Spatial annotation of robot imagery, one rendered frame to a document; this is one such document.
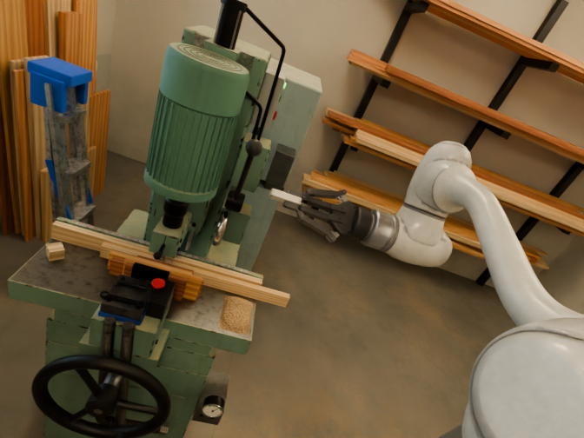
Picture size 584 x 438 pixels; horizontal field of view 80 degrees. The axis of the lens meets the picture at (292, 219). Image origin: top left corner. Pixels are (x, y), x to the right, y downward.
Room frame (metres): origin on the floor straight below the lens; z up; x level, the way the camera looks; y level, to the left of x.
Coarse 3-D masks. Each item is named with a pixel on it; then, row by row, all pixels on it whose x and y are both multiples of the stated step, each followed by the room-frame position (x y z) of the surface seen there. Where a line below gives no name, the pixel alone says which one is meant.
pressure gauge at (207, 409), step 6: (210, 396) 0.60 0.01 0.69; (216, 396) 0.60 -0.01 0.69; (204, 402) 0.58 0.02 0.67; (210, 402) 0.58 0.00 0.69; (216, 402) 0.58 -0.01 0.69; (222, 402) 0.60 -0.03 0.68; (204, 408) 0.57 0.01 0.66; (210, 408) 0.58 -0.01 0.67; (216, 408) 0.58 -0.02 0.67; (222, 408) 0.58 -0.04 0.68; (204, 414) 0.57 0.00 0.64; (210, 414) 0.58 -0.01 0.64; (216, 414) 0.58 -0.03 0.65; (222, 414) 0.58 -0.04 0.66
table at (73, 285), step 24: (24, 264) 0.58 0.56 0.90; (48, 264) 0.61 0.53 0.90; (72, 264) 0.64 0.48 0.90; (96, 264) 0.67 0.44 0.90; (24, 288) 0.53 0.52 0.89; (48, 288) 0.55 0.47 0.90; (72, 288) 0.57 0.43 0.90; (96, 288) 0.60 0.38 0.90; (72, 312) 0.55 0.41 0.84; (168, 312) 0.62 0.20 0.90; (192, 312) 0.65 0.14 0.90; (216, 312) 0.69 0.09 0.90; (168, 336) 0.59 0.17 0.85; (192, 336) 0.61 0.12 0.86; (216, 336) 0.63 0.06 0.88; (240, 336) 0.64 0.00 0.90; (144, 360) 0.50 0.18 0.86
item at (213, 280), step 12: (108, 252) 0.71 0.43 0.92; (132, 252) 0.73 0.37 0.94; (204, 276) 0.76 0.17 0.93; (216, 276) 0.78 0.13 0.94; (216, 288) 0.77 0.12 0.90; (228, 288) 0.78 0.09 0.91; (240, 288) 0.79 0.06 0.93; (252, 288) 0.79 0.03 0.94; (264, 288) 0.81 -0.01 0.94; (264, 300) 0.80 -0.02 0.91; (276, 300) 0.81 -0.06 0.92; (288, 300) 0.82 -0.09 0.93
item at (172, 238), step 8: (184, 216) 0.80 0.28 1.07; (160, 224) 0.73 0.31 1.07; (184, 224) 0.77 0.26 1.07; (152, 232) 0.69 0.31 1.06; (160, 232) 0.70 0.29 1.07; (168, 232) 0.71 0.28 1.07; (176, 232) 0.72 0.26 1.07; (184, 232) 0.77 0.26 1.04; (152, 240) 0.69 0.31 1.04; (160, 240) 0.70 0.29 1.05; (168, 240) 0.70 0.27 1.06; (176, 240) 0.70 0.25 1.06; (152, 248) 0.69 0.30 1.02; (168, 248) 0.70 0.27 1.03; (176, 248) 0.71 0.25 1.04; (168, 256) 0.70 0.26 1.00
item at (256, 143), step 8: (248, 144) 0.64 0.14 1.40; (256, 144) 0.65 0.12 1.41; (248, 152) 0.64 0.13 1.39; (256, 152) 0.64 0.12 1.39; (248, 160) 0.69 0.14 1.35; (248, 168) 0.71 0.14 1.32; (240, 184) 0.79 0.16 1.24; (232, 192) 0.90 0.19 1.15; (240, 192) 0.84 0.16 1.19; (232, 200) 0.89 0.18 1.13; (240, 200) 0.89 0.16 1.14; (232, 208) 0.88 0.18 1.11; (240, 208) 0.89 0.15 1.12
